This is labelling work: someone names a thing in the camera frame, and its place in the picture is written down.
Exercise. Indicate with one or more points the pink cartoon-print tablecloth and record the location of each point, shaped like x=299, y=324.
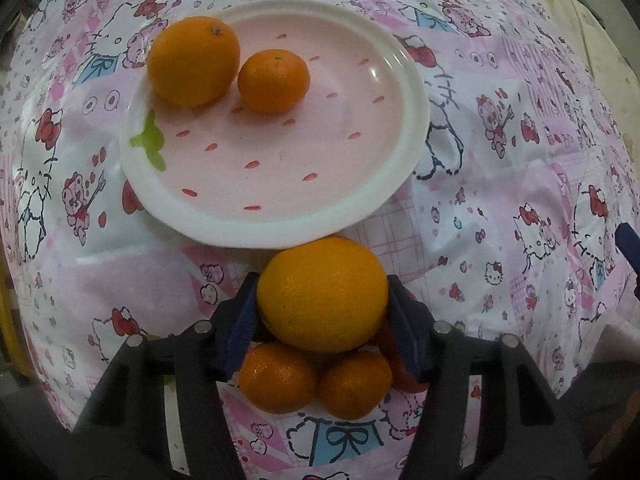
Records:
x=500, y=160

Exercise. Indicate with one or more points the yellow bar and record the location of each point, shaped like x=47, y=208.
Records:
x=5, y=310

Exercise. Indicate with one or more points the large smooth orange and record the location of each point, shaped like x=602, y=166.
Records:
x=322, y=292

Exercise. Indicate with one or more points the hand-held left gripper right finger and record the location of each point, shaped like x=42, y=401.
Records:
x=406, y=332

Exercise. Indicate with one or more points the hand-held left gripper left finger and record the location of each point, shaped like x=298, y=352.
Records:
x=239, y=327

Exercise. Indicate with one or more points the cream sheet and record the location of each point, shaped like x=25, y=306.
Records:
x=592, y=35

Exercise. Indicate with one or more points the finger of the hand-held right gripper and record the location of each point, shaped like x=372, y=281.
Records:
x=627, y=240

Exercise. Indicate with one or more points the small mandarin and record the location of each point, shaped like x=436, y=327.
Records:
x=274, y=81
x=277, y=377
x=355, y=385

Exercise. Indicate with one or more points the pink strawberry-print plate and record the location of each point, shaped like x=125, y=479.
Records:
x=300, y=160

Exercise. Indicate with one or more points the large orange with stem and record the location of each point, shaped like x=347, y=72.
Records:
x=192, y=62

